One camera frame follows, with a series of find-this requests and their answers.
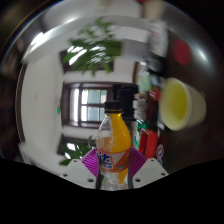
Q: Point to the green cloth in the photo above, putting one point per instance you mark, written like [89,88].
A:
[145,83]

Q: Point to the orange soda plastic bottle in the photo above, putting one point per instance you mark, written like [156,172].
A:
[113,140]

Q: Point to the dark wooden double door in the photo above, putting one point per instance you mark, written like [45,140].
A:
[88,105]

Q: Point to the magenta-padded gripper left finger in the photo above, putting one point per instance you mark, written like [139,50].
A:
[76,170]

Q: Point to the red box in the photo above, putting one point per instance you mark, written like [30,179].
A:
[149,141]

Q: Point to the green exit sign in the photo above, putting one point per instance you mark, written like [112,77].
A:
[58,109]

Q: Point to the green box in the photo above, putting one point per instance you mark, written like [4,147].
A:
[141,125]

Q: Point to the dark-framed window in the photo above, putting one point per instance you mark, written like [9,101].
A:
[64,63]
[65,140]

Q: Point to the pale yellow cup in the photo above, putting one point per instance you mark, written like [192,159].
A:
[180,103]

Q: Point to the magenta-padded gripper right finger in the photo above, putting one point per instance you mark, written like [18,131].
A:
[150,170]

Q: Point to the white booklet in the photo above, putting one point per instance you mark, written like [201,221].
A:
[158,38]

